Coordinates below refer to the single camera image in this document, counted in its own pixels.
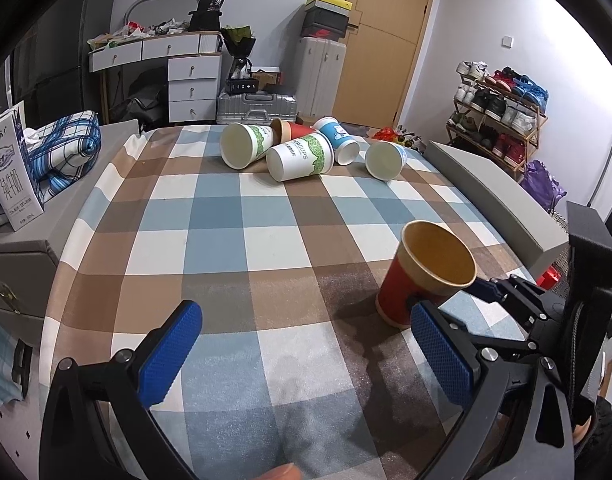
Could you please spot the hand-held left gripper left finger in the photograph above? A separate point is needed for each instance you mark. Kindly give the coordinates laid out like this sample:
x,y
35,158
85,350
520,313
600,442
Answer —
x,y
172,352

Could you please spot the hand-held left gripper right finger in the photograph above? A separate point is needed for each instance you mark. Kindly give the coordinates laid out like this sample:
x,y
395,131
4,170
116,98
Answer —
x,y
442,355

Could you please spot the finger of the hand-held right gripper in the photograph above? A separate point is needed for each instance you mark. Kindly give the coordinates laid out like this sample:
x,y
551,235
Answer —
x,y
486,289
511,343

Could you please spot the red paper cup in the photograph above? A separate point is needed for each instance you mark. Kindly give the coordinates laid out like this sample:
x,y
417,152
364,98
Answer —
x,y
401,280
298,131

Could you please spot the white and pale blue cup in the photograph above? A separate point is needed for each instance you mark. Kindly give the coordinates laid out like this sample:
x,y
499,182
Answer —
x,y
386,160

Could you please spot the blue and white paper cup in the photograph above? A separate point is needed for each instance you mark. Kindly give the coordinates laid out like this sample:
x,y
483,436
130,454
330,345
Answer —
x,y
336,137

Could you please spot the white cup with green print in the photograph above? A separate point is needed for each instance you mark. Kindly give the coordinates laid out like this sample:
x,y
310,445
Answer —
x,y
241,145
298,157

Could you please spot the person's left hand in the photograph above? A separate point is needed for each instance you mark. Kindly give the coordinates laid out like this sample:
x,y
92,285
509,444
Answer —
x,y
282,472

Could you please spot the small red bag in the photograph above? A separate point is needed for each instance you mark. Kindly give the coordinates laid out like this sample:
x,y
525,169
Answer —
x,y
548,278

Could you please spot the grey cushion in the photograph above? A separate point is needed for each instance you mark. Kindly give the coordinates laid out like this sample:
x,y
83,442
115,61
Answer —
x,y
491,195

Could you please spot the purple bag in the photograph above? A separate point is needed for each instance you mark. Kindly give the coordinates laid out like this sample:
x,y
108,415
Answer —
x,y
543,185

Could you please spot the grey pole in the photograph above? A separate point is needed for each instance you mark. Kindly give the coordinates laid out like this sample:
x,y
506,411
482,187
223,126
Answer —
x,y
606,160

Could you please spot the checked tablecloth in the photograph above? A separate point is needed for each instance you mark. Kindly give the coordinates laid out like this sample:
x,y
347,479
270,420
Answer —
x,y
266,240

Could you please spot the grey storage box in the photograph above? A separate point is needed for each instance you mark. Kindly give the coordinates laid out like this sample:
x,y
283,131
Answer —
x,y
31,265

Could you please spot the pale blue cloth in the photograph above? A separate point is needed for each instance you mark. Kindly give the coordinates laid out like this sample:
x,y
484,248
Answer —
x,y
1,365

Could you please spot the wooden shoe rack with shoes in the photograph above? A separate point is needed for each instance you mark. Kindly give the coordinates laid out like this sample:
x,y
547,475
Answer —
x,y
501,110

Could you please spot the blue plaid blanket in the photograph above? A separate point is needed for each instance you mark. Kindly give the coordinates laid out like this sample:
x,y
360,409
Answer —
x,y
66,147

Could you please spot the white milk carton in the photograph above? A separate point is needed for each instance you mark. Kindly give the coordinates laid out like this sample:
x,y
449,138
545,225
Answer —
x,y
11,175

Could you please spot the black chair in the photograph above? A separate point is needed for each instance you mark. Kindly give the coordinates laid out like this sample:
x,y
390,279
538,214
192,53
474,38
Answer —
x,y
143,107

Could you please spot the silver suitcase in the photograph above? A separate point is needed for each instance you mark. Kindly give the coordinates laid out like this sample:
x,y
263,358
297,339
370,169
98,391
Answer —
x,y
258,107

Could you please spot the white suitcase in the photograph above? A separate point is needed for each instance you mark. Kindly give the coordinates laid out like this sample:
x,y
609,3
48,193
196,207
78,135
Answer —
x,y
321,77

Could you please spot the wooden door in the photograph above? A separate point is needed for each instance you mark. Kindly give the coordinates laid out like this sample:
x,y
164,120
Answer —
x,y
386,35

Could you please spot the white drawer desk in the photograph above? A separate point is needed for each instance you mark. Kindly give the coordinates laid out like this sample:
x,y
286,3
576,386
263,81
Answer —
x,y
186,75

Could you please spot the brown cardboard box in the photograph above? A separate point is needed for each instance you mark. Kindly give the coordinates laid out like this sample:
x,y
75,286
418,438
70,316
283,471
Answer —
x,y
267,78

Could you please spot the black wrapped flower bouquet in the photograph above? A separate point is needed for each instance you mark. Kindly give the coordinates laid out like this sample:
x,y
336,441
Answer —
x,y
238,40

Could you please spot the clutter pile on desk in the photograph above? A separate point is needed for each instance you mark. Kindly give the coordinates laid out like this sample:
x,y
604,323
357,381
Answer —
x,y
136,32

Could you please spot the dark wardrobe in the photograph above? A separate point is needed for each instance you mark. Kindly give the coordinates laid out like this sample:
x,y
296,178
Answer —
x,y
61,50

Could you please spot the yellow shoe box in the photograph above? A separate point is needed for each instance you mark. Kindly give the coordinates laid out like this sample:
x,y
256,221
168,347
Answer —
x,y
331,2

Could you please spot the black bag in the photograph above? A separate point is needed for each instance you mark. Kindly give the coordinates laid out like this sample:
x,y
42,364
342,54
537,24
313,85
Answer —
x,y
208,10

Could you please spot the white light switch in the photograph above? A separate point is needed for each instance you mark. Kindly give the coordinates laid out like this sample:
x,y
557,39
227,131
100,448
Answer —
x,y
506,42

